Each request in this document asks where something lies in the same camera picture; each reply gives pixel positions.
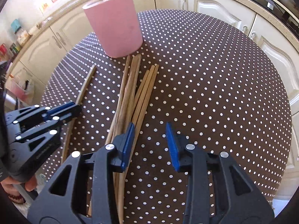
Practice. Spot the pink and white plastic bag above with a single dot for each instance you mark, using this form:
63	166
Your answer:
21	87

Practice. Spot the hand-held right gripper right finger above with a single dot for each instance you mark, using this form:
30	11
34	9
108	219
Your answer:
171	144

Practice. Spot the colourful snack packets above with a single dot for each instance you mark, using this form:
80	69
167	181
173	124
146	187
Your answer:
9	51

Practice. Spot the brown polka dot tablecloth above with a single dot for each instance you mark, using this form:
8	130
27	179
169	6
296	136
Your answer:
210	98

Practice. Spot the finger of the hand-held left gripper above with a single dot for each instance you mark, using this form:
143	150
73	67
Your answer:
52	140
63	108

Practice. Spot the person's left hand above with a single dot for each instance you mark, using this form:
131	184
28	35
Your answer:
30	184

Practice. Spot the group of wooden chopsticks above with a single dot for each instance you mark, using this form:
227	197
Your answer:
133	86

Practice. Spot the glass jar with label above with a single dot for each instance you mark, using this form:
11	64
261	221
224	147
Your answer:
23	37

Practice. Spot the teal container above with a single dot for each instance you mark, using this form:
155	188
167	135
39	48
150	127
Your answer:
15	24

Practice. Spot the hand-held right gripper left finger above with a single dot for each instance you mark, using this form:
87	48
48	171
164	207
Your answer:
128	144

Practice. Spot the steel thermos jug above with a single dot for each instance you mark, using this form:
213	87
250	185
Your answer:
10	101

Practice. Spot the black glass gas cooktop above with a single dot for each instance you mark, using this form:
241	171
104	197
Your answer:
280	12

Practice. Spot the pink cup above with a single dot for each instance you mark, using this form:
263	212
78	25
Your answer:
114	28

